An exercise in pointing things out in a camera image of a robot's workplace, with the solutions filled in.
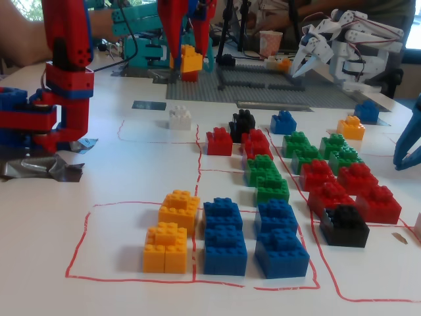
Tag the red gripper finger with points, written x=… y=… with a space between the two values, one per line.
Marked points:
x=202 y=29
x=169 y=26

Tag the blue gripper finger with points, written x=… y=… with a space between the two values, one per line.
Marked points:
x=409 y=131
x=414 y=158

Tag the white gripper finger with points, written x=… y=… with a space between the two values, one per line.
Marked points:
x=312 y=65
x=298 y=61

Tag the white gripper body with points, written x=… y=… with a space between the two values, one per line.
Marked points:
x=314 y=52

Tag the yellow toy brick block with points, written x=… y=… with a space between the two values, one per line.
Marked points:
x=164 y=250
x=189 y=59
x=350 y=127
x=179 y=207

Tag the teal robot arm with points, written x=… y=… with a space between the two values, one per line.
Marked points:
x=144 y=49

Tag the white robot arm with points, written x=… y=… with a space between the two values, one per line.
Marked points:
x=361 y=42

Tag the bare person forearm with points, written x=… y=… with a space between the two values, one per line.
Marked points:
x=98 y=19
x=23 y=36
x=273 y=19

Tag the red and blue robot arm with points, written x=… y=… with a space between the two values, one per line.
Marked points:
x=65 y=33

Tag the small orange brick block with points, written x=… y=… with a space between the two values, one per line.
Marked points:
x=285 y=64

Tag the small white brick block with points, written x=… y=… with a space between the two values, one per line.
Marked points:
x=271 y=62

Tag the blue toy brick block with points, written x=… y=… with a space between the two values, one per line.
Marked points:
x=225 y=253
x=283 y=122
x=276 y=217
x=366 y=112
x=282 y=256
x=223 y=214

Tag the red toy brick block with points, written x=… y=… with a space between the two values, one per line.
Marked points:
x=317 y=176
x=219 y=145
x=255 y=136
x=358 y=177
x=378 y=202
x=261 y=151
x=330 y=197

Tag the green toy brick block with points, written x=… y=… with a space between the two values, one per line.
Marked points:
x=272 y=192
x=297 y=140
x=261 y=169
x=345 y=158
x=306 y=158
x=333 y=142

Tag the black toy brick block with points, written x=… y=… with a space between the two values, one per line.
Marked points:
x=246 y=118
x=236 y=133
x=345 y=227

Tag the white toy brick block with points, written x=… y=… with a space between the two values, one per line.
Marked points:
x=180 y=119

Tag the black tripod stand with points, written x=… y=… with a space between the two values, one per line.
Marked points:
x=227 y=33
x=245 y=23

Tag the black stand pole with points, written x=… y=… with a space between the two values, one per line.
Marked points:
x=293 y=16

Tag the pink dotted paper cup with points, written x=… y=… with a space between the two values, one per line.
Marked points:
x=271 y=44

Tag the small red brick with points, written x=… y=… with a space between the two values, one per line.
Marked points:
x=190 y=76

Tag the grey studded baseplate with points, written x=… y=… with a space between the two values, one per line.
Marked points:
x=250 y=93

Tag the person in dark shirt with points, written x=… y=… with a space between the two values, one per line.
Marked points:
x=378 y=6

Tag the small brown scrap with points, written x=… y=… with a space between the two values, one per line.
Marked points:
x=399 y=238

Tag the dark grey brick frame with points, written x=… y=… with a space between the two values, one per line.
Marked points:
x=253 y=86

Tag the crumpled silver duct tape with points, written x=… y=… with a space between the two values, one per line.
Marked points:
x=39 y=168

